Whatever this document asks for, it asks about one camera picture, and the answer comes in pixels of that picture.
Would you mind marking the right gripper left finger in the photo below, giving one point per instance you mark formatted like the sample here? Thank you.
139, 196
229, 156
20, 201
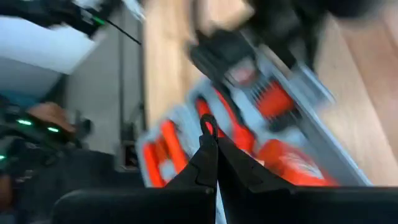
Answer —
192, 202

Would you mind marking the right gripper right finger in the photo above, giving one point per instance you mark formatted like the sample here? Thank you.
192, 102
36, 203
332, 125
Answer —
264, 202

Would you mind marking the grey plastic tool case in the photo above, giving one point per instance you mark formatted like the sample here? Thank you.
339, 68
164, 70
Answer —
308, 93

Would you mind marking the brown rounded object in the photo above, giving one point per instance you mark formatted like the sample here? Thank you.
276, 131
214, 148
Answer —
51, 115

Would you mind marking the black device with green lights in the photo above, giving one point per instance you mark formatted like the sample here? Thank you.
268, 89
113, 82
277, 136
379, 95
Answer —
31, 149

